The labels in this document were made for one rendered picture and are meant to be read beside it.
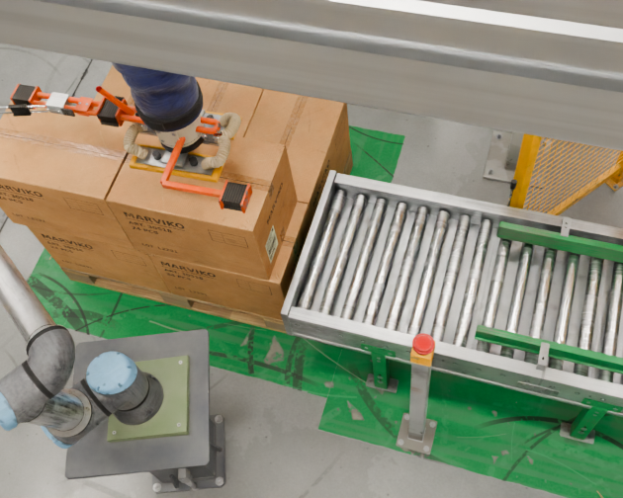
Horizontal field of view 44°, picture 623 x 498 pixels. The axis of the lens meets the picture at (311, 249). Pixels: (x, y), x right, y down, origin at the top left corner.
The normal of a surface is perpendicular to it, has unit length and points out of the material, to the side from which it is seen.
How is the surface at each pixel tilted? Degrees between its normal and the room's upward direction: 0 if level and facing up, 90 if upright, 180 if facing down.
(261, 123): 0
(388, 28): 90
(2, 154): 0
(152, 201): 0
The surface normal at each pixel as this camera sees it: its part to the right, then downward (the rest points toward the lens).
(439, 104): -0.29, 0.85
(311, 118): -0.10, -0.48
